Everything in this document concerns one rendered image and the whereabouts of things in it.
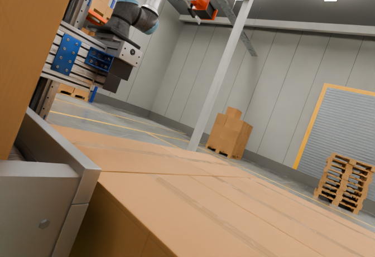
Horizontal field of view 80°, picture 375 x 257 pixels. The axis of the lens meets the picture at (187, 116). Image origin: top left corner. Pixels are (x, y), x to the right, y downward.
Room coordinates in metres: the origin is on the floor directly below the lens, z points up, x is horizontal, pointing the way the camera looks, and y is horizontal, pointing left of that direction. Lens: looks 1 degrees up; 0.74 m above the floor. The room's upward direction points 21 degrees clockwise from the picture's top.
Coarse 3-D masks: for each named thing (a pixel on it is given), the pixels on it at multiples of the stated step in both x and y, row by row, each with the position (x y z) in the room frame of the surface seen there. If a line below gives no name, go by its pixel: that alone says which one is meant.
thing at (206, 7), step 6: (204, 0) 0.94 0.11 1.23; (198, 6) 0.95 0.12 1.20; (204, 6) 0.93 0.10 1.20; (210, 6) 0.97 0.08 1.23; (198, 12) 0.98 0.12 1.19; (204, 12) 0.96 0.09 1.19; (210, 12) 0.98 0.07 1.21; (216, 12) 0.99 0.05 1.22; (204, 18) 1.01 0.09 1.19; (210, 18) 0.99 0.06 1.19
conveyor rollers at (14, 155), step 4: (12, 148) 0.46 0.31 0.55; (16, 148) 0.48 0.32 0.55; (12, 152) 0.45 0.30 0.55; (16, 152) 0.45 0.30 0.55; (8, 156) 0.43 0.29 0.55; (12, 156) 0.43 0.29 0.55; (16, 156) 0.43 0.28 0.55; (20, 156) 0.44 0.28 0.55; (8, 160) 0.42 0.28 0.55; (12, 160) 0.42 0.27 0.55; (16, 160) 0.42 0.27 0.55; (20, 160) 0.42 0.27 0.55; (24, 160) 0.44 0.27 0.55
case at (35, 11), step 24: (0, 0) 0.33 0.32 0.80; (24, 0) 0.35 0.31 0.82; (48, 0) 0.38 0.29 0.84; (0, 24) 0.34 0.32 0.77; (24, 24) 0.36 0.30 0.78; (48, 24) 0.39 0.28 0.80; (0, 48) 0.35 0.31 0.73; (24, 48) 0.37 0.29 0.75; (48, 48) 0.40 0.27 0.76; (0, 72) 0.36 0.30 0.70; (24, 72) 0.38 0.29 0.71; (0, 96) 0.37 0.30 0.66; (24, 96) 0.39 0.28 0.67; (0, 120) 0.37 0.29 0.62; (0, 144) 0.38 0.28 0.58
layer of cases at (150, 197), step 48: (96, 144) 0.76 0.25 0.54; (144, 144) 1.09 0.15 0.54; (96, 192) 0.47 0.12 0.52; (144, 192) 0.51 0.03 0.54; (192, 192) 0.64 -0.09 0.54; (240, 192) 0.86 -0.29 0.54; (288, 192) 1.30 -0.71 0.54; (96, 240) 0.44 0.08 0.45; (144, 240) 0.37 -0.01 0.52; (192, 240) 0.38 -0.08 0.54; (240, 240) 0.45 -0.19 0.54; (288, 240) 0.55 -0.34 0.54; (336, 240) 0.71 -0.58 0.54
